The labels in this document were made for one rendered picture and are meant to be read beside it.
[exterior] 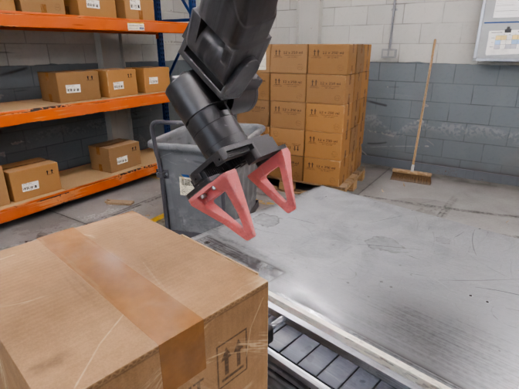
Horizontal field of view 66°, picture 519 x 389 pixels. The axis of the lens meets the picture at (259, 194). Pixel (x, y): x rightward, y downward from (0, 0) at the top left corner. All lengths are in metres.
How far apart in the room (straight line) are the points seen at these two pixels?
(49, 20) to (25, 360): 3.47
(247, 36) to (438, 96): 4.49
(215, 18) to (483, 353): 0.75
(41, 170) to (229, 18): 3.47
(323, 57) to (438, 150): 1.95
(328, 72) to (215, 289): 3.26
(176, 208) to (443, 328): 2.10
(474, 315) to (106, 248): 0.76
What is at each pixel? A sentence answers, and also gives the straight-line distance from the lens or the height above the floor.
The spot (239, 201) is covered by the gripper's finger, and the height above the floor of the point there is 1.21.
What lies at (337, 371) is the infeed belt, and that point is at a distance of 0.71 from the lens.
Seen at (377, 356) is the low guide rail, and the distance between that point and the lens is 0.70.
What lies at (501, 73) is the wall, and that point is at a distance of 4.79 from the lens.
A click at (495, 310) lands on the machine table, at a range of 1.03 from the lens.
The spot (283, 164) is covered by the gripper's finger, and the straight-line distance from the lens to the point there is 0.51.
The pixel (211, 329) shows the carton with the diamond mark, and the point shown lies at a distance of 0.42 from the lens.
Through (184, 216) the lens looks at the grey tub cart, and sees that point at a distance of 2.74.
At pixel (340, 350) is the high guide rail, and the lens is 0.62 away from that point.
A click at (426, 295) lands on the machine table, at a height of 0.83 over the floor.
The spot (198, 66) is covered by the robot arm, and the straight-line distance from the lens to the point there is 0.48.
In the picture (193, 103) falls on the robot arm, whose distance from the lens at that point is 0.48.
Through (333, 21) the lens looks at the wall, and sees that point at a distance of 5.21.
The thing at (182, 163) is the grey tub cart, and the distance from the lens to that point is 2.58.
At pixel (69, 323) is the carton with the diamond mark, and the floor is 1.12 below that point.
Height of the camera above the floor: 1.37
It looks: 20 degrees down
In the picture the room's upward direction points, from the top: straight up
